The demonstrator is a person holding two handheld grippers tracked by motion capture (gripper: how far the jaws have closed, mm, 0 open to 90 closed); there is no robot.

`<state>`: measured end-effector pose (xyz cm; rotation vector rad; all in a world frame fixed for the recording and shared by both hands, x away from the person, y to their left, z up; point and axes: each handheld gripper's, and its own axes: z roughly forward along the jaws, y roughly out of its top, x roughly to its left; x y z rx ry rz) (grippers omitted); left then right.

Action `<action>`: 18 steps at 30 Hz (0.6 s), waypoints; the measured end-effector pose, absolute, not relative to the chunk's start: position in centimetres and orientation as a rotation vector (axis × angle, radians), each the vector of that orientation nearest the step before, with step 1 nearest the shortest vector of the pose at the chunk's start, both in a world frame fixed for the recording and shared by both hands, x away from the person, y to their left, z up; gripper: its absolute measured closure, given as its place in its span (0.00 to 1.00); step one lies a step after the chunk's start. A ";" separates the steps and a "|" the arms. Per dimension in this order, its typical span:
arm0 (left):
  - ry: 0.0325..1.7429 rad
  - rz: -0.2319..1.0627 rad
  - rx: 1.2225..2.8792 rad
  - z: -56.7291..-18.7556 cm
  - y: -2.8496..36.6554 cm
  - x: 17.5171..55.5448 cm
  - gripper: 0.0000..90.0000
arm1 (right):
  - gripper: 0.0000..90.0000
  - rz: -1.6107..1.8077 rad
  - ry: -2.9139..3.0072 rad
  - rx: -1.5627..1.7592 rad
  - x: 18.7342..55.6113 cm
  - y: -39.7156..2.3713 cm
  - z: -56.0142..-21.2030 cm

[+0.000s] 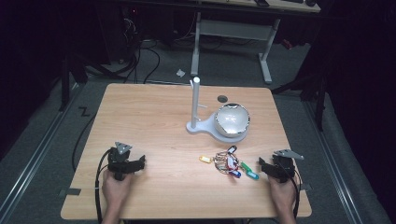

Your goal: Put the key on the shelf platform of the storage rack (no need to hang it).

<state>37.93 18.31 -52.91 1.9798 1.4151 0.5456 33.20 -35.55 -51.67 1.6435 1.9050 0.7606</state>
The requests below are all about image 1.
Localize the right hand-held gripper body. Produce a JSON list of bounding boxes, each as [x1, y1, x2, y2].
[[269, 148, 305, 184]]

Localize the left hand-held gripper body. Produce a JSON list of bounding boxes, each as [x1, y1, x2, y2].
[[106, 141, 138, 182]]

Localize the person's right hand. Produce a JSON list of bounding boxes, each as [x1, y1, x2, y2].
[[267, 175, 297, 216]]

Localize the person's left hand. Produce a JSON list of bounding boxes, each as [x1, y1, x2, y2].
[[101, 169, 134, 213]]

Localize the bunch of coloured key tags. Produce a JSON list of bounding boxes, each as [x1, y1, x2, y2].
[[198, 145, 261, 181]]

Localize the shiny silver bowl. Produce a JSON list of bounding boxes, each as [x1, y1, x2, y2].
[[214, 103, 251, 139]]

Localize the white stand with pole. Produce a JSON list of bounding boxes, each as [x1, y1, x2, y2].
[[185, 76, 249, 145]]

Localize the black metal stand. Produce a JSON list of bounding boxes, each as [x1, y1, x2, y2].
[[58, 52, 90, 113], [270, 59, 329, 133]]

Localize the small red object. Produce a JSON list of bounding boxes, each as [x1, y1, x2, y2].
[[280, 38, 294, 51]]

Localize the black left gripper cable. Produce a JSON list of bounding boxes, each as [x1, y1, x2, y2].
[[94, 148, 114, 224]]

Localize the thin black floor cable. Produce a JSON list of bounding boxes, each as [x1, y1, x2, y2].
[[71, 113, 98, 173]]

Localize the metal floor rail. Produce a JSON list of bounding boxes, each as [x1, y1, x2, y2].
[[303, 101, 366, 224], [0, 83, 82, 220]]

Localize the black floor cables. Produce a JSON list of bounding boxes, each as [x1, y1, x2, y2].
[[106, 8, 163, 86]]

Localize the white frame desk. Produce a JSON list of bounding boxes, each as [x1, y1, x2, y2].
[[190, 0, 321, 86]]

